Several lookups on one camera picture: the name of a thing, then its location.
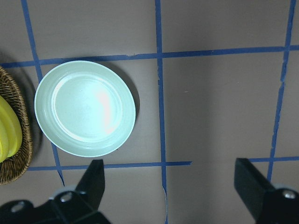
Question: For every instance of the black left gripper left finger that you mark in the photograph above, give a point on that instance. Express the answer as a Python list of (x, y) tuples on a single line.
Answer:
[(69, 206)]

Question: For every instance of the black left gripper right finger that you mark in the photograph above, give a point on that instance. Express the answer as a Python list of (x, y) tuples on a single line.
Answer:
[(267, 203)]

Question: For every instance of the light green plate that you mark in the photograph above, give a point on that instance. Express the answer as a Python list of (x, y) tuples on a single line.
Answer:
[(85, 109)]

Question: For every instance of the brown wicker basket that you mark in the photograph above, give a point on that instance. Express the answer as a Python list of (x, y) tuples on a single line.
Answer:
[(15, 166)]

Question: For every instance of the yellow banana bunch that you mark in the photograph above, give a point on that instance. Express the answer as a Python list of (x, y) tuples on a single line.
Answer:
[(10, 131)]

